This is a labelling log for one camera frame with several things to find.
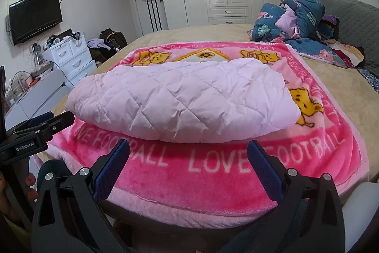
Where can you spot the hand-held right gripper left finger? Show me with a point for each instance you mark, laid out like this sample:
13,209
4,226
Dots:
114,170

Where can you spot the small white desk fan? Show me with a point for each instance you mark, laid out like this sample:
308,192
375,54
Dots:
21,82

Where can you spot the cream red printed cloth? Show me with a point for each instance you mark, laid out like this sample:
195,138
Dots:
346,56

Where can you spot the teal floral quilt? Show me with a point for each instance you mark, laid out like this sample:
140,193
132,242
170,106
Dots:
302,13

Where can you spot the black wall television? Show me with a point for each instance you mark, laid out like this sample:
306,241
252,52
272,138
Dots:
35,17

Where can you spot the pink printed blanket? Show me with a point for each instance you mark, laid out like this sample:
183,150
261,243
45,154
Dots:
207,187

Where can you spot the beige bed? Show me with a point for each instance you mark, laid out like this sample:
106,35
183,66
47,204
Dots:
207,32

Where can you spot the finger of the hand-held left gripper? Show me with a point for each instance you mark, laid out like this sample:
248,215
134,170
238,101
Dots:
41,118
60,122

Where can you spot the white door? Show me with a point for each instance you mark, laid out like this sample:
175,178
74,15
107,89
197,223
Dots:
142,16

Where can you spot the person's dark clothing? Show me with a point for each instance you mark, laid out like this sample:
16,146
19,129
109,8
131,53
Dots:
177,238

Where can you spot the purple cloth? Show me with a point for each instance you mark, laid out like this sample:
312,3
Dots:
328,24

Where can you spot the grey low cabinet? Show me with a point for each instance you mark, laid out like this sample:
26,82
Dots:
38,93

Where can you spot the person's left hand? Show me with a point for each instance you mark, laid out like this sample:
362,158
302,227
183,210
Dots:
30,182

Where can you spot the white drawer chest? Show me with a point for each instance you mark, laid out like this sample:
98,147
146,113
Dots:
71,59

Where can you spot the white bed footboard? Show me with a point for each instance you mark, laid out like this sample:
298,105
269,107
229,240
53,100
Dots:
358,205

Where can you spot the dark clothes pile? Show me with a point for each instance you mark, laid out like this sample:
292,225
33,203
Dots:
102,55

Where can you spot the blue patterned sheet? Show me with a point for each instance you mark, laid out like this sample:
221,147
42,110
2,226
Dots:
370,76

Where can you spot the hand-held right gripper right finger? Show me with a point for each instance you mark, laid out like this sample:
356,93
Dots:
263,173

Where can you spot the dark brown backpack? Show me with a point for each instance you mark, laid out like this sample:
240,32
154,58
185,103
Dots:
114,38

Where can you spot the black clothes hanger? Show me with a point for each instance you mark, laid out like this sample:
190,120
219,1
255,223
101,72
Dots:
75,36

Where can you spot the lavender cloth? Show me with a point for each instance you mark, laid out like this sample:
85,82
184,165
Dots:
95,43

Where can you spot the pink quilted jacket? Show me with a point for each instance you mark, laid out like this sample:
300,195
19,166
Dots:
183,104

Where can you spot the grey quilted headboard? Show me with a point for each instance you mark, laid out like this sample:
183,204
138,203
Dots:
358,21

